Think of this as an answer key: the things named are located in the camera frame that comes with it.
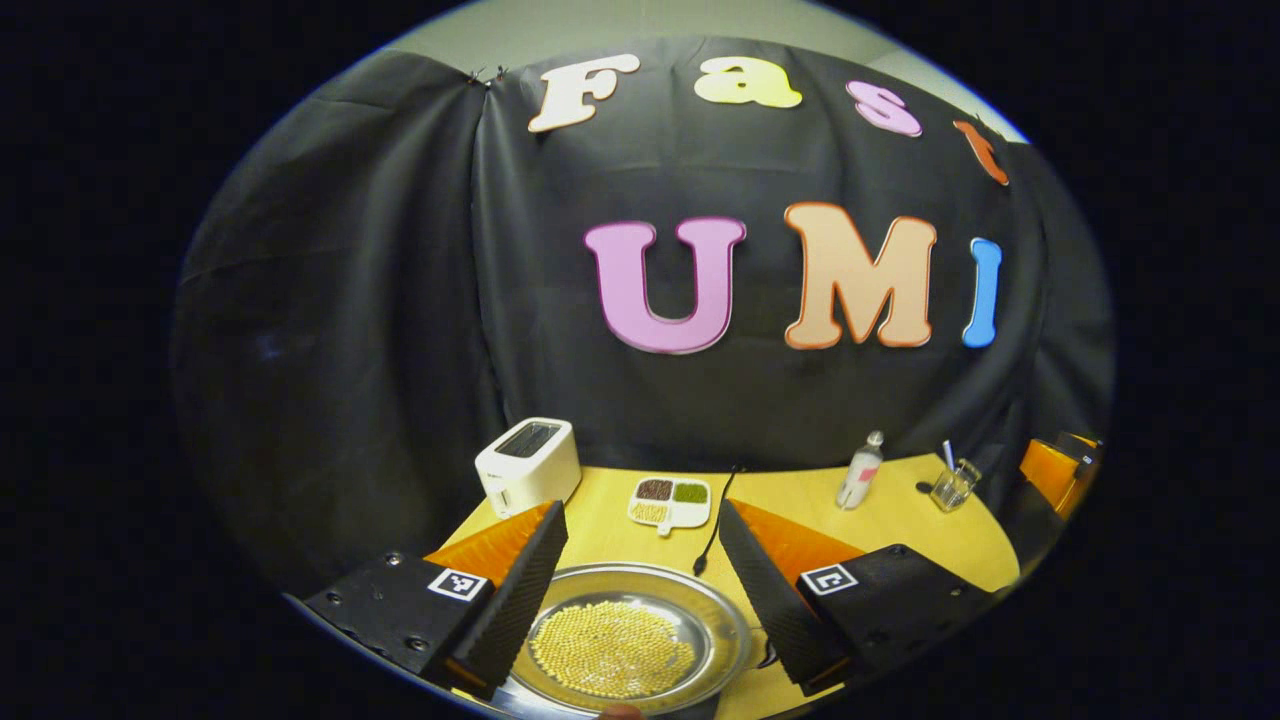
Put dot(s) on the black backdrop cloth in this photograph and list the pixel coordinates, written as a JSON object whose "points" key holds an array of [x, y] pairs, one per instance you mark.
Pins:
{"points": [[400, 300]]}

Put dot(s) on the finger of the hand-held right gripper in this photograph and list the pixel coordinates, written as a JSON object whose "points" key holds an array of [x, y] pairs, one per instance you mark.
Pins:
{"points": [[1080, 443], [1050, 472]]}

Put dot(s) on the clear bottle with pink label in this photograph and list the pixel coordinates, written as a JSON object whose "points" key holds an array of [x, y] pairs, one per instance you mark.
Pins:
{"points": [[860, 480]]}

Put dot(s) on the black binder clip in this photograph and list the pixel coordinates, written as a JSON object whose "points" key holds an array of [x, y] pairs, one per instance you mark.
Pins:
{"points": [[487, 76]]}

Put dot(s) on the white toaster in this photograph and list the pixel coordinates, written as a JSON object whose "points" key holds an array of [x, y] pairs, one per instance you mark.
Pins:
{"points": [[530, 470]]}

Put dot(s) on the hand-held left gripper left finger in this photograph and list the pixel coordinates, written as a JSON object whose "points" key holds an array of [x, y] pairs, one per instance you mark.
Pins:
{"points": [[515, 610]]}

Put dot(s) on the striped straw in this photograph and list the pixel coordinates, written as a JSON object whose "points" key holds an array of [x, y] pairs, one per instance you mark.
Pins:
{"points": [[948, 454]]}

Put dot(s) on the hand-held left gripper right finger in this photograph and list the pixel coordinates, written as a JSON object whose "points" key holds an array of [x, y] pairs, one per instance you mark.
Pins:
{"points": [[770, 610]]}

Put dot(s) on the white divided dish of beans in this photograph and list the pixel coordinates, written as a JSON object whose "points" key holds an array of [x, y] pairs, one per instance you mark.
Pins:
{"points": [[668, 505]]}

